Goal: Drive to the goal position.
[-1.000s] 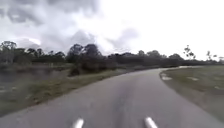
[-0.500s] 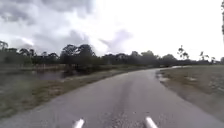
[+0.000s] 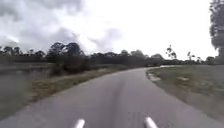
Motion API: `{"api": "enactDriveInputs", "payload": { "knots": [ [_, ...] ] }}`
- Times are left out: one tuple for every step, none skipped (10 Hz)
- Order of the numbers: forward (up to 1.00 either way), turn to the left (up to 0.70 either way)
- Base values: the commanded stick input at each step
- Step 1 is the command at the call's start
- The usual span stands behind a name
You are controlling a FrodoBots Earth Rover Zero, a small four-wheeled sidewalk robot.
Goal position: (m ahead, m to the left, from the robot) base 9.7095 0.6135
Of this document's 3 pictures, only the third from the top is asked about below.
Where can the row of trees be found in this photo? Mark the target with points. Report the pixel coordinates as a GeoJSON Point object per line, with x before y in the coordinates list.
{"type": "Point", "coordinates": [100, 57]}

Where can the grey asphalt road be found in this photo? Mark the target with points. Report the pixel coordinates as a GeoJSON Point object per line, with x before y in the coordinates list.
{"type": "Point", "coordinates": [116, 100]}

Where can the grass verge with dry patches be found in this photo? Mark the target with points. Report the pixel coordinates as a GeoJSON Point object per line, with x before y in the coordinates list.
{"type": "Point", "coordinates": [50, 83]}

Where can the robot's own part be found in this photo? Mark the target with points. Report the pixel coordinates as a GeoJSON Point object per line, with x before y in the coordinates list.
{"type": "Point", "coordinates": [79, 123]}
{"type": "Point", "coordinates": [150, 123]}

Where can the grass verge with gravel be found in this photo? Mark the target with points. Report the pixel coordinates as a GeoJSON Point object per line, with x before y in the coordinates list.
{"type": "Point", "coordinates": [193, 83]}

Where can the tall bare-branched tree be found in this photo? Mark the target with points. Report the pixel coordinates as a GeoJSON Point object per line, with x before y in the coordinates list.
{"type": "Point", "coordinates": [218, 26]}

